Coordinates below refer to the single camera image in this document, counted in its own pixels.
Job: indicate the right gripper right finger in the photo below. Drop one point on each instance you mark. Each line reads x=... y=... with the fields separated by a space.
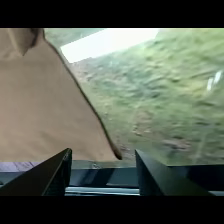
x=160 y=180

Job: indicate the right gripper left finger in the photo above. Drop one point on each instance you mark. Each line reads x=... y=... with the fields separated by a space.
x=50 y=176

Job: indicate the tan garment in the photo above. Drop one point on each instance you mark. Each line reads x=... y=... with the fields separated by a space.
x=43 y=106

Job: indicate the silver frame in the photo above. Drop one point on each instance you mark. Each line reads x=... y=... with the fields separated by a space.
x=103 y=191

